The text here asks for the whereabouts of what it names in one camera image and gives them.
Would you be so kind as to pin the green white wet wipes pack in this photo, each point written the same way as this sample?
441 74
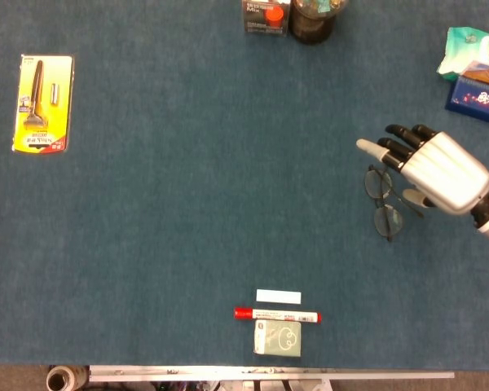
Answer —
468 49

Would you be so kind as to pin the blue printed tissue box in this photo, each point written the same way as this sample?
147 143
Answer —
478 97

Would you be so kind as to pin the dark glass jar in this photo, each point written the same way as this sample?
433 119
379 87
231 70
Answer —
311 24

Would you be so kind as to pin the brown tape roll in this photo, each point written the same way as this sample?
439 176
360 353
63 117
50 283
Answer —
65 379

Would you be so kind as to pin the thin-framed eyeglasses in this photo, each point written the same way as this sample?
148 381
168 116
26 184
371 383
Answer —
385 203

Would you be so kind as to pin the white rectangular eraser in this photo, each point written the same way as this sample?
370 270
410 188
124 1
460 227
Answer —
278 296

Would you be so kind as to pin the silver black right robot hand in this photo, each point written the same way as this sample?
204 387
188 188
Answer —
444 171

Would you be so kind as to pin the yellow razor blister pack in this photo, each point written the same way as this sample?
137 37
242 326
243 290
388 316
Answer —
45 122

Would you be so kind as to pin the grey box with red cap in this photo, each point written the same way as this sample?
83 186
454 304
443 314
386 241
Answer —
266 18

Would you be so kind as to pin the red white marker pen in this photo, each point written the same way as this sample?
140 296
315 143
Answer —
277 314

